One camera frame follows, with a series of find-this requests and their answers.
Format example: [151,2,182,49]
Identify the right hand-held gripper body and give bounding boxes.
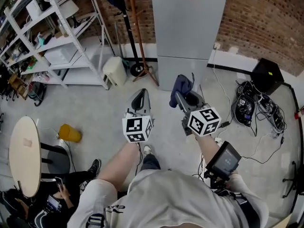
[181,103,222,137]

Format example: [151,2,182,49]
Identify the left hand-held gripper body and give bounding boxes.
[122,107,156,143]

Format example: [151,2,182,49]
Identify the dark blue cleaning cloth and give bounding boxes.
[169,74,195,108]

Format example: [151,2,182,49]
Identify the grey refrigerator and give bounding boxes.
[150,0,229,92]

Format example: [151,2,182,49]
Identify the person's right forearm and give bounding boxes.
[196,134,238,175]

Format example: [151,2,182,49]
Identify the person's left forearm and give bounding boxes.
[97,140,141,192]

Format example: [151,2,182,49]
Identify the cream plastic trash bin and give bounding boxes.
[102,56,128,88]

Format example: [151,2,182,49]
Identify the person's dark trousers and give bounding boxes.
[140,153,161,172]

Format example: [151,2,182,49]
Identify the white metal shelving rack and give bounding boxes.
[0,0,114,91]

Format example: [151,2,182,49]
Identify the yellow plastic bucket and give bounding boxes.
[58,123,83,143]

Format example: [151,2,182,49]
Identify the black box speaker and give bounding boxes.
[251,57,285,96]

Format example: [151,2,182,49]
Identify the brown wooden coat stand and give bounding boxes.
[127,0,159,87]

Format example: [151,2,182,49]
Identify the person's white shirt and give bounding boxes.
[67,169,270,228]

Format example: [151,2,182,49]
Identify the black chair grey seat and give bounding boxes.
[39,141,71,175]

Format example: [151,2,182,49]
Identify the white box appliance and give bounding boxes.
[44,47,79,66]

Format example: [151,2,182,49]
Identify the dark vacuum cleaner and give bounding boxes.
[28,81,48,107]

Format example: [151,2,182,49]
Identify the red fire extinguisher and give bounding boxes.
[294,106,304,120]

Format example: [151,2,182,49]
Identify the black tripod stand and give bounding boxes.
[282,160,304,199]

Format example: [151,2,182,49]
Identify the clear glass jar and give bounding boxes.
[57,19,68,37]

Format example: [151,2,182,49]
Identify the green plastic item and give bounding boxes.
[26,57,38,71]

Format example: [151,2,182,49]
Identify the round pale wooden table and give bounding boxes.
[9,116,42,198]

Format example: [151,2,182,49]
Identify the wooden crate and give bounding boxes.
[8,73,29,100]

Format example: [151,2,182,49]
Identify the white shade lamp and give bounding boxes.
[59,0,83,29]

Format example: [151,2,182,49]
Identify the white carton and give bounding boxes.
[25,0,44,20]

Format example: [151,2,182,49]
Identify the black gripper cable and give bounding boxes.
[135,142,143,175]

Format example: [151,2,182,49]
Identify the white power cable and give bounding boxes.
[212,44,232,125]

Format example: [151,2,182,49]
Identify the tangle of cables and devices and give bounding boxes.
[234,79,288,140]

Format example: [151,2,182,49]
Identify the teal dustpan with handle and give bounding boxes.
[114,21,131,68]

